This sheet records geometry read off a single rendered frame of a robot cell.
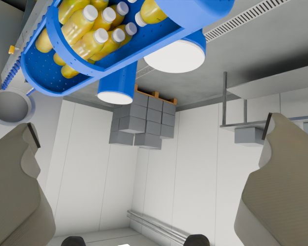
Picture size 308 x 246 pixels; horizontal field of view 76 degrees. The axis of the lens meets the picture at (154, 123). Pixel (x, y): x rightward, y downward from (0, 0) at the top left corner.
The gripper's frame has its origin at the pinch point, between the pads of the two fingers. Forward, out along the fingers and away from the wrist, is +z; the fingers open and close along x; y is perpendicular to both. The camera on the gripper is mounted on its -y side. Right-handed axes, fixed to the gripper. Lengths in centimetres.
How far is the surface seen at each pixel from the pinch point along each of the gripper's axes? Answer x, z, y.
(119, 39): -12, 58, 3
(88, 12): -19, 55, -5
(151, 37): -2, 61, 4
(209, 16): 10.8, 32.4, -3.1
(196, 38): 16, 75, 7
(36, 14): -56, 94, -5
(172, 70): 7, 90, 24
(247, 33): 100, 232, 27
